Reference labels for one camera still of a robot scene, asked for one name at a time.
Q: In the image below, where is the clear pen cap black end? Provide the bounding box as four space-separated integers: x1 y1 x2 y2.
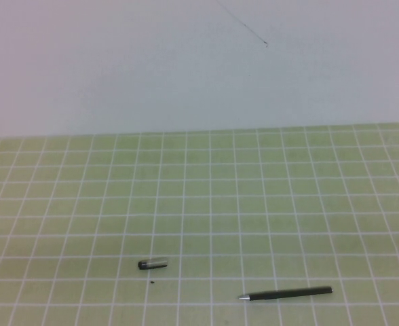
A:
137 257 170 271

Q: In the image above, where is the black pen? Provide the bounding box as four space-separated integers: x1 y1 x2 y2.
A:
237 285 334 302

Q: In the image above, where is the green grid cutting mat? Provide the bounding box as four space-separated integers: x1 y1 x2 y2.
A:
0 122 399 326

